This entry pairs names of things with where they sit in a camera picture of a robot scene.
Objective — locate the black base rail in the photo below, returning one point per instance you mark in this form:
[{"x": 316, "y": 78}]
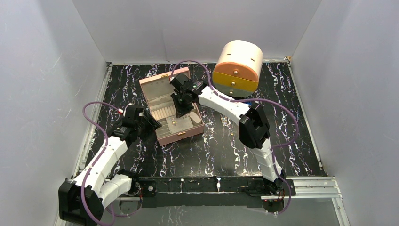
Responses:
[{"x": 252, "y": 192}]

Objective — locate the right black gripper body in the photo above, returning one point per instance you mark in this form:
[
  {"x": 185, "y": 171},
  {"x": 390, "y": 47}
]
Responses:
[{"x": 180, "y": 96}]

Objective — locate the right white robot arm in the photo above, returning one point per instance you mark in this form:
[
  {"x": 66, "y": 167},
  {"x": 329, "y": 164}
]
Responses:
[{"x": 253, "y": 126}]

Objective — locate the round three-drawer organizer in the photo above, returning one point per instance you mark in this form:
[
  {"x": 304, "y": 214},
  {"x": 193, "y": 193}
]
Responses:
[{"x": 237, "y": 71}]

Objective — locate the pink jewelry box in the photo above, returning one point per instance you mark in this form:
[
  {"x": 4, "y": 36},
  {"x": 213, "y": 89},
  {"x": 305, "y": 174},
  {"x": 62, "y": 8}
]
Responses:
[{"x": 157, "y": 92}]

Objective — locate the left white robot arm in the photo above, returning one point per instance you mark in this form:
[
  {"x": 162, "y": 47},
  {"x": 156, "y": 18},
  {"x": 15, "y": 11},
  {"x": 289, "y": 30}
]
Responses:
[{"x": 83, "y": 199}]

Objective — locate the white oval pad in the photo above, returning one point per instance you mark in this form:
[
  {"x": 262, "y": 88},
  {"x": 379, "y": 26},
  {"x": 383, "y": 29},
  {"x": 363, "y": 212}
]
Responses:
[{"x": 195, "y": 118}]

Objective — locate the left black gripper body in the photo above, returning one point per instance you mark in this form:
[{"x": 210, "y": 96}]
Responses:
[{"x": 147, "y": 127}]

